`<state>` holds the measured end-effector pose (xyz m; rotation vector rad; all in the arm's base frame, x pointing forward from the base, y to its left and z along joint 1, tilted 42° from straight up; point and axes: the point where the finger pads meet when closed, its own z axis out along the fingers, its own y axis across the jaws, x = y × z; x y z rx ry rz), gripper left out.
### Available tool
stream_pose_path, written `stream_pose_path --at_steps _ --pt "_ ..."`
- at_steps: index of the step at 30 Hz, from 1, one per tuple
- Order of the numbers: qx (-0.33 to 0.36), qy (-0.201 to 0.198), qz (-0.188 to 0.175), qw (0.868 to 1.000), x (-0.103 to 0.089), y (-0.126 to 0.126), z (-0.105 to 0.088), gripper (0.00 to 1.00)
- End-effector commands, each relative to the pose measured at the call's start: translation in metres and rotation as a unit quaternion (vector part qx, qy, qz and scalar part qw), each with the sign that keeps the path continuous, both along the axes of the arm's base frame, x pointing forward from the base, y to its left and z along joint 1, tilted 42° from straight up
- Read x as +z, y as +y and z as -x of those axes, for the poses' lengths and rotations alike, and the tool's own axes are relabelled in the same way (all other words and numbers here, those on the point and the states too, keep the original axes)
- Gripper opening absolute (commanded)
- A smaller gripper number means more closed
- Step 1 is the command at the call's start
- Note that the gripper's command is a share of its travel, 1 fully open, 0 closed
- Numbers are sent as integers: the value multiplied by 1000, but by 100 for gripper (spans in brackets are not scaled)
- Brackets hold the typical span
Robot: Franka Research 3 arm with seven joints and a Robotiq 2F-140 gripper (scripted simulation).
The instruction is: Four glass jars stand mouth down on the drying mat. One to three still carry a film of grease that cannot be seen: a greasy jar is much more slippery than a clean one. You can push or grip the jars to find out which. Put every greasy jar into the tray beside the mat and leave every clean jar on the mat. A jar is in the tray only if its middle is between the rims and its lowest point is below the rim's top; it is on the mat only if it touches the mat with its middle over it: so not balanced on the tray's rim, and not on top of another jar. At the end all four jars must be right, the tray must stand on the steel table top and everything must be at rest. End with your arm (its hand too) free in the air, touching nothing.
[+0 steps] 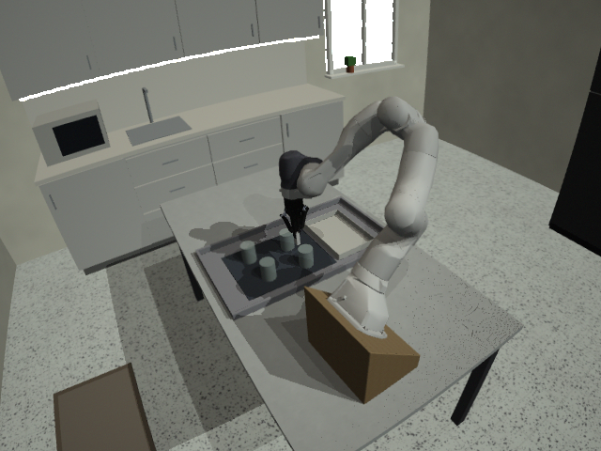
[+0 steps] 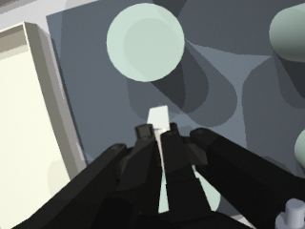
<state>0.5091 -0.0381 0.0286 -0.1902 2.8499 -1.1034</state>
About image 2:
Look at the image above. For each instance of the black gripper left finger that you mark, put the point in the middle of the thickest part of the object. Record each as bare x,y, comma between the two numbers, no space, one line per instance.
76,205

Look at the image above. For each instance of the beige rectangular tray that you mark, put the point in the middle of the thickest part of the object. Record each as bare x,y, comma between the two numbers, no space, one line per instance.
36,160

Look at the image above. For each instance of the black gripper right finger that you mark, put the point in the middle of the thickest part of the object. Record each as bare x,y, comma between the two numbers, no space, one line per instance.
267,196

